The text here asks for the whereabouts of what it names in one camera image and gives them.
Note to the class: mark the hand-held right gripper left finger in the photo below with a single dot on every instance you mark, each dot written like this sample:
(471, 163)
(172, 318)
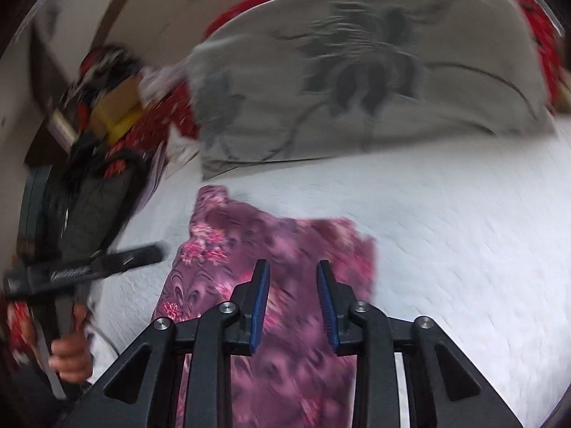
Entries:
(259, 307)

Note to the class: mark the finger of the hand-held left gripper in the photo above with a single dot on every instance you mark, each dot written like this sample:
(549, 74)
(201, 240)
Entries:
(134, 256)

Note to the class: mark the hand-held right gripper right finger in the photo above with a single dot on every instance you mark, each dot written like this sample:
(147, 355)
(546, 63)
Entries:
(329, 307)

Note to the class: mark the purple floral garment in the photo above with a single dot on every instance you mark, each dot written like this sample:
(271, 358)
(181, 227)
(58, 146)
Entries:
(290, 249)

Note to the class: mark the person's left hand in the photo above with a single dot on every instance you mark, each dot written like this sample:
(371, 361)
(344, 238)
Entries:
(71, 356)

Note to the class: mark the dark grey quilted bag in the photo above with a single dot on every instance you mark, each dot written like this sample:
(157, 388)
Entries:
(100, 205)

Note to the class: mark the yellow box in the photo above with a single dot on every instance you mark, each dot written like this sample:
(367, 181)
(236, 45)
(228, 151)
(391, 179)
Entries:
(125, 122)

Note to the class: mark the white quilted bedspread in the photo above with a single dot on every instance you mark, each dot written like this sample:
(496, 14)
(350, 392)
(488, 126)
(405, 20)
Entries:
(446, 214)

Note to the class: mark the cardboard box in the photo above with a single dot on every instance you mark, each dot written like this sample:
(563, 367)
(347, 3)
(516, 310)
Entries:
(118, 96)

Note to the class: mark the white crumpled cloth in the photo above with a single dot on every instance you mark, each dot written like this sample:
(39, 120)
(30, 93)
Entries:
(160, 82)

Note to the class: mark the dark patterned cloth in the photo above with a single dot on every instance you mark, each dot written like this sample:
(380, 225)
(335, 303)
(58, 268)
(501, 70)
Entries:
(105, 69)

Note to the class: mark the grey floral print pillow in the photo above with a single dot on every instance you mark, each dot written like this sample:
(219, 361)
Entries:
(357, 76)

